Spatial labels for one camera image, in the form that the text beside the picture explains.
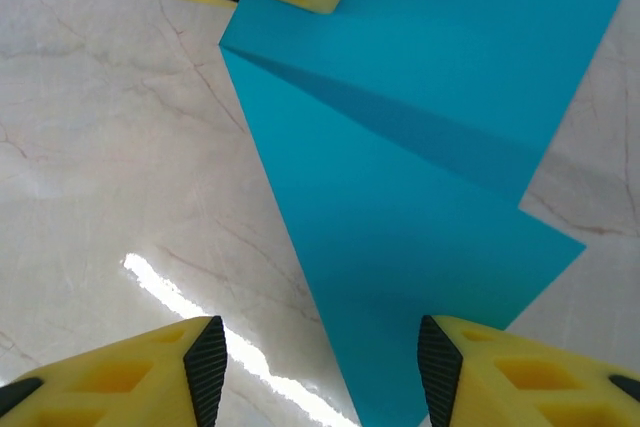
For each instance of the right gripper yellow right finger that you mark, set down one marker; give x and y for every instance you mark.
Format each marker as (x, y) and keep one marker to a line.
(540, 377)

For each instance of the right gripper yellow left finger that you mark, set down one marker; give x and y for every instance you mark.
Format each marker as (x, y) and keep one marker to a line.
(125, 382)

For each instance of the blue square paper sheet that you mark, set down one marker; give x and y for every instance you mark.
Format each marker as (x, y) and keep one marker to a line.
(400, 197)

